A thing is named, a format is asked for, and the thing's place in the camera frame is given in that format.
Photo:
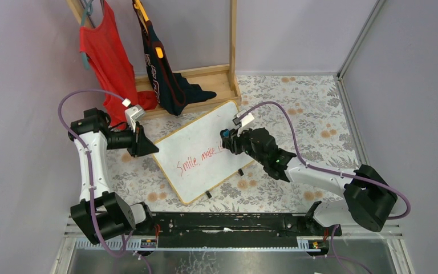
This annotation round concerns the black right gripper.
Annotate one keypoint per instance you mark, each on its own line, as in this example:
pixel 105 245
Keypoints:
pixel 236 141

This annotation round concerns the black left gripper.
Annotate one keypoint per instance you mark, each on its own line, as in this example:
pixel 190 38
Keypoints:
pixel 136 140

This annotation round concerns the yellow framed whiteboard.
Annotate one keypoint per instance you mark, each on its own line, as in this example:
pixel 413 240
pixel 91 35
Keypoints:
pixel 192 158

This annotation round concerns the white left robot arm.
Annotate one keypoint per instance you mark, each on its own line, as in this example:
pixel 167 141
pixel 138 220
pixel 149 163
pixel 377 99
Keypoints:
pixel 102 214

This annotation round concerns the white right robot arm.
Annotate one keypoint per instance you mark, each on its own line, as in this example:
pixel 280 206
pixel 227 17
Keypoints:
pixel 365 199

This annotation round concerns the navy blue shirt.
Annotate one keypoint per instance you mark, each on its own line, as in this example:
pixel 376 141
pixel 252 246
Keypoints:
pixel 173 91

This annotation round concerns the wooden clothes rack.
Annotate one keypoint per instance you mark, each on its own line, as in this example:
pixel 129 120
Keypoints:
pixel 220 78

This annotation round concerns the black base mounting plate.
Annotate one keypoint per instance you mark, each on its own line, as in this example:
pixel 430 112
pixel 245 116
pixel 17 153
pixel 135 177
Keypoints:
pixel 232 230

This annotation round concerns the red tank top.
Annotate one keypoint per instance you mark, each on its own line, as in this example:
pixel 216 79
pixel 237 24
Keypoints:
pixel 108 59

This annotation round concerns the yellow clothes hanger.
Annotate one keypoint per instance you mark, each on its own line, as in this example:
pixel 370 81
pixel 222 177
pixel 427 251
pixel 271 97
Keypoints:
pixel 141 13

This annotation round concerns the teal clothes hanger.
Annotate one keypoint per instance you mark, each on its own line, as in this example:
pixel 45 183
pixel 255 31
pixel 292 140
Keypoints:
pixel 87 11

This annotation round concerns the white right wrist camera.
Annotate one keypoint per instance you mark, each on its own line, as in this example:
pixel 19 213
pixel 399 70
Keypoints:
pixel 242 120

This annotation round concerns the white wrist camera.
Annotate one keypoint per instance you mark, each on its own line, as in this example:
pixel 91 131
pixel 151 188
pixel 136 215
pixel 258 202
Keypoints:
pixel 242 120
pixel 133 114

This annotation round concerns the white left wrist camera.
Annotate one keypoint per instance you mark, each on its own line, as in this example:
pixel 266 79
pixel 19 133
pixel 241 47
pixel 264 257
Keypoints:
pixel 133 114

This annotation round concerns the aluminium frame rail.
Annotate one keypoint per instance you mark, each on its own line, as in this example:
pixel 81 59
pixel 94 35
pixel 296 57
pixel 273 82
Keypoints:
pixel 360 38

